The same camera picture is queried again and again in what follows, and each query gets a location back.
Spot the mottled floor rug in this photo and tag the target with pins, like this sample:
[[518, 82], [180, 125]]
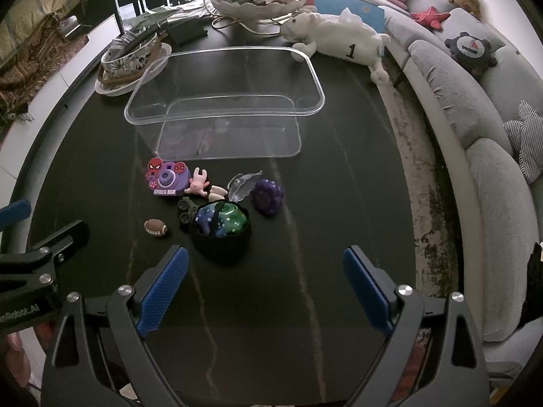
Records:
[[424, 186]]

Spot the small toy football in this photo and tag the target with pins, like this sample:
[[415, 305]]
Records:
[[156, 227]]

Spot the brown patterned cloth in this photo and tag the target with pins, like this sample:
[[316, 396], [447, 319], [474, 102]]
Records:
[[29, 63]]

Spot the black remote control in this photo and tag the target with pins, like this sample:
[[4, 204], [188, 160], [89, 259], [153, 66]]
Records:
[[142, 37]]

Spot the purple grape toy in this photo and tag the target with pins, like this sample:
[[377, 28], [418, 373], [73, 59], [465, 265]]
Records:
[[267, 197]]

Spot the white plush sheep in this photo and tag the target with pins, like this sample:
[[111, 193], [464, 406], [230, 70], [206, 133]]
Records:
[[339, 34]]

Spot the pink bunny figure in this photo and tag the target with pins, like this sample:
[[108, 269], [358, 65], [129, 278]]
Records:
[[198, 184]]

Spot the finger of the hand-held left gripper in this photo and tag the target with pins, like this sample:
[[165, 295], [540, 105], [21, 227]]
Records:
[[15, 214], [63, 237]]

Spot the dark cloth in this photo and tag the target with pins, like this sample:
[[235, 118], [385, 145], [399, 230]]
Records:
[[534, 284]]

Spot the bundle of pastel sachets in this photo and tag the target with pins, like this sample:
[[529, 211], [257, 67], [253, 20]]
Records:
[[121, 43]]

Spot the navy ship wheel pillow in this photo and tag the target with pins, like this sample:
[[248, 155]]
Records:
[[468, 51]]

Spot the brown plush toy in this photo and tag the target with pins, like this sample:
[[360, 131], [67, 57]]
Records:
[[466, 3]]

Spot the pile of silver foil packets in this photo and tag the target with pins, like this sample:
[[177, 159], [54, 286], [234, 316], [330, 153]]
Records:
[[157, 17]]

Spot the black marble desktop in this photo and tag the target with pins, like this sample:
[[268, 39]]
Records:
[[297, 229]]

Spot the striped star pillow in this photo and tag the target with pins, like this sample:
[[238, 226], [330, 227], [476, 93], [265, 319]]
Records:
[[530, 135]]

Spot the floral bowl on plate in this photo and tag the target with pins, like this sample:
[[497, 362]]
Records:
[[114, 90]]

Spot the clear plastic bin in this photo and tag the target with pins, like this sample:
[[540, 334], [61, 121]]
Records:
[[229, 135]]

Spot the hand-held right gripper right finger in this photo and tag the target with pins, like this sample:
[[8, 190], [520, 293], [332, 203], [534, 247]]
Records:
[[369, 292]]

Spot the dark green toy car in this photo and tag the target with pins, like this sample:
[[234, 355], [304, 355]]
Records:
[[186, 212]]

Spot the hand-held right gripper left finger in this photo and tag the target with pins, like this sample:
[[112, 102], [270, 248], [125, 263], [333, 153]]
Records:
[[165, 288]]

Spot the white shell-shaped bowl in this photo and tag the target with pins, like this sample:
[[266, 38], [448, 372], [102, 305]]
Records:
[[258, 10]]

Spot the grey sofa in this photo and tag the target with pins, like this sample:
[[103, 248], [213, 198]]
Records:
[[449, 93]]

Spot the person's left hand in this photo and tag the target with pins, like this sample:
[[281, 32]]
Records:
[[15, 349]]

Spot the red starfish plush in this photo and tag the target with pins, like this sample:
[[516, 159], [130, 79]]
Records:
[[428, 18]]

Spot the small beige figure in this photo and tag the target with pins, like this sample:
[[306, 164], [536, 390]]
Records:
[[217, 193]]

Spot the black mesh squishy ball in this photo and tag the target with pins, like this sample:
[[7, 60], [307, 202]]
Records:
[[220, 241]]

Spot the yellow cloth covered cabinet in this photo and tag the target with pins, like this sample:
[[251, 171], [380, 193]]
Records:
[[38, 0]]

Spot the purple toy camera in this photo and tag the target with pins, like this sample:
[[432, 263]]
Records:
[[166, 178]]

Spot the black box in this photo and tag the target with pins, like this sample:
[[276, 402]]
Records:
[[186, 32]]

